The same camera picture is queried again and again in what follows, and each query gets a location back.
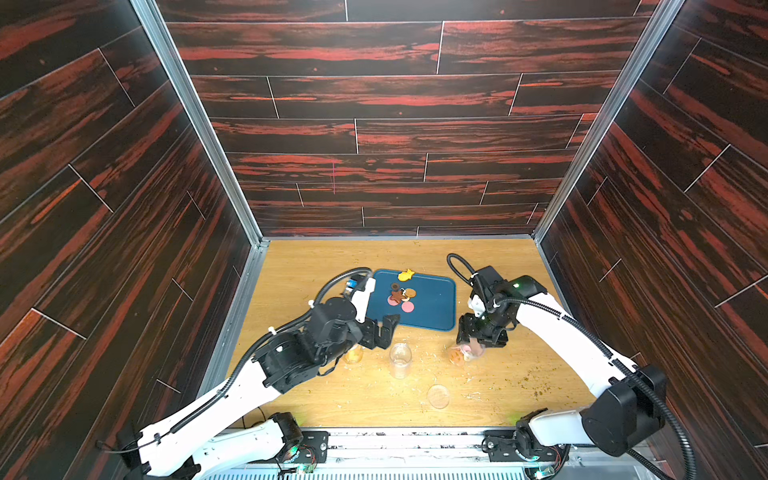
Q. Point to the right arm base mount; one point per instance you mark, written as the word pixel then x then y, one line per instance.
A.
pixel 520 443

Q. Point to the brown star cookie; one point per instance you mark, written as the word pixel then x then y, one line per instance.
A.
pixel 396 296

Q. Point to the teal plastic tray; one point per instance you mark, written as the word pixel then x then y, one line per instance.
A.
pixel 435 302

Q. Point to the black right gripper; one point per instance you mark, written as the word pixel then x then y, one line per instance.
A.
pixel 477 332

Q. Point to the clear jar with mixed cookies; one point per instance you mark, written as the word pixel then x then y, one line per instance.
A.
pixel 401 357

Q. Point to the aluminium frame post right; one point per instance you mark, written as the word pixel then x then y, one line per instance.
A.
pixel 657 27

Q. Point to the clear jar with pink cookie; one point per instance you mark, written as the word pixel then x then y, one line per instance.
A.
pixel 463 353

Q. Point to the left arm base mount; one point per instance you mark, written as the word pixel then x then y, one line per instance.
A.
pixel 303 452

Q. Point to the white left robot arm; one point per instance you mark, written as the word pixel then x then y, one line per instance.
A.
pixel 195 442

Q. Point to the aluminium frame post left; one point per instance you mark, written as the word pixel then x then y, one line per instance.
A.
pixel 159 36

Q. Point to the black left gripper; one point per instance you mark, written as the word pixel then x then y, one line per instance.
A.
pixel 368 328

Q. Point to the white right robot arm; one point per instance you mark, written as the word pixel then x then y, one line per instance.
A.
pixel 620 417

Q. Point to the clear jar with yellow cookies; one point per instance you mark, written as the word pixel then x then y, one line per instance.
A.
pixel 354 355

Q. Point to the aluminium frame post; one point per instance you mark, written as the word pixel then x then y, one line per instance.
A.
pixel 657 27
pixel 159 36

